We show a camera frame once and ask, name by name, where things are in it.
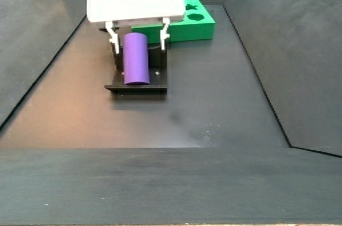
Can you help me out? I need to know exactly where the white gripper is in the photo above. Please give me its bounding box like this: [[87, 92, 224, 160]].
[[87, 0, 185, 54]]

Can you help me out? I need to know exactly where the purple cylinder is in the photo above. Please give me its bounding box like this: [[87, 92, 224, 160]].
[[123, 32, 149, 85]]

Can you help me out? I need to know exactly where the green foam shape-sorter board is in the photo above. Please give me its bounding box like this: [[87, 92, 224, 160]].
[[131, 0, 215, 44]]

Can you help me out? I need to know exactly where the black curved cradle stand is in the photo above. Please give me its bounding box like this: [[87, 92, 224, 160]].
[[104, 44, 167, 93]]

